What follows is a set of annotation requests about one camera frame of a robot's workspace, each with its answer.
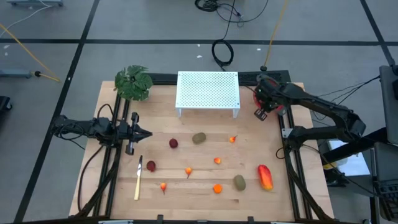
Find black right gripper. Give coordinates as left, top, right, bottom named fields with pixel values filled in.
left=254, top=74, right=284, bottom=121

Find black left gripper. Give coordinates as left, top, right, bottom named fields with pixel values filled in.
left=119, top=111, right=153, bottom=156

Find red collapsible bowl grey rim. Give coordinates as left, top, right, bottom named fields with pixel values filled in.
left=252, top=77, right=286, bottom=116

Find knife with yellow handle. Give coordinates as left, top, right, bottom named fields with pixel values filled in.
left=134, top=154, right=144, bottom=201

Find green kiwi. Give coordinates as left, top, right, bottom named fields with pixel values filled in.
left=192, top=132, right=207, bottom=146

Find red orange mango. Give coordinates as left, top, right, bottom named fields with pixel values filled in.
left=257, top=164, right=274, bottom=192

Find brown kiwi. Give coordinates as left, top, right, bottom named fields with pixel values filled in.
left=233, top=174, right=247, bottom=192

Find green artificial potted plant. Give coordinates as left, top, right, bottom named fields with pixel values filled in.
left=113, top=64, right=154, bottom=102

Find white perforated metal shelf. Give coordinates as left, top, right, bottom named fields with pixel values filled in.
left=175, top=70, right=241, bottom=119

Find white box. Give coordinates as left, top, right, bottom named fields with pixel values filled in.
left=328, top=139, right=371, bottom=177

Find grey monitor stand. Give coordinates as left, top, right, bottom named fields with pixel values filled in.
left=379, top=64, right=398, bottom=146

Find grey floor bar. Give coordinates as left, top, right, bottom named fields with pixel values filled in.
left=0, top=68, right=34, bottom=78

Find black floor object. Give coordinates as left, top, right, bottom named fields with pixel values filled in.
left=0, top=95, right=13, bottom=112

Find dark computer keyboard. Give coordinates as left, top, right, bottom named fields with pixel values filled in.
left=373, top=179, right=398, bottom=222

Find grey cart base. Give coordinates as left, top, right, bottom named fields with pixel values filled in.
left=6, top=0, right=65, bottom=7

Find black aluminium frame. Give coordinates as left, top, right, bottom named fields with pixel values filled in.
left=68, top=70, right=335, bottom=224

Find yellow cable with black plug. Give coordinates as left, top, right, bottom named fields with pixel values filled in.
left=0, top=23, right=60, bottom=83
left=262, top=0, right=289, bottom=72

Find black coiled cable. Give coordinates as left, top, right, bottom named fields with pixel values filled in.
left=211, top=0, right=236, bottom=72

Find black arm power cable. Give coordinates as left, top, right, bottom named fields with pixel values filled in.
left=76, top=144, right=105, bottom=213

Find black cable bundle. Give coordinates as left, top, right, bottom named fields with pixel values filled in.
left=194, top=0, right=270, bottom=24

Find white cable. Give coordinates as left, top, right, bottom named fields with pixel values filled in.
left=0, top=0, right=53, bottom=30

